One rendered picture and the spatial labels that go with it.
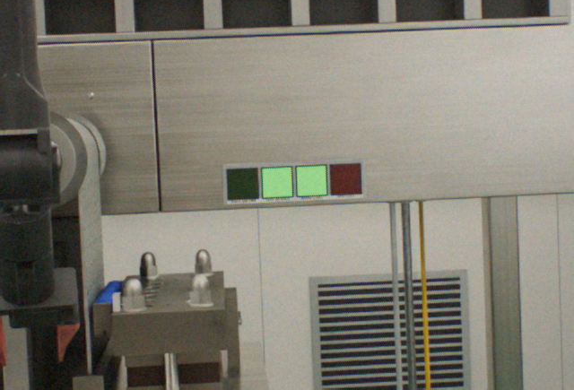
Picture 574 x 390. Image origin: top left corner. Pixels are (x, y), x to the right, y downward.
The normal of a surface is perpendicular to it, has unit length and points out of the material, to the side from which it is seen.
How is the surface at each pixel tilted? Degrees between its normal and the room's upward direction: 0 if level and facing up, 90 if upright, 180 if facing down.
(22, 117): 94
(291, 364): 90
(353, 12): 90
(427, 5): 90
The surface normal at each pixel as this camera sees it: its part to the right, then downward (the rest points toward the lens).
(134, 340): 0.06, 0.05
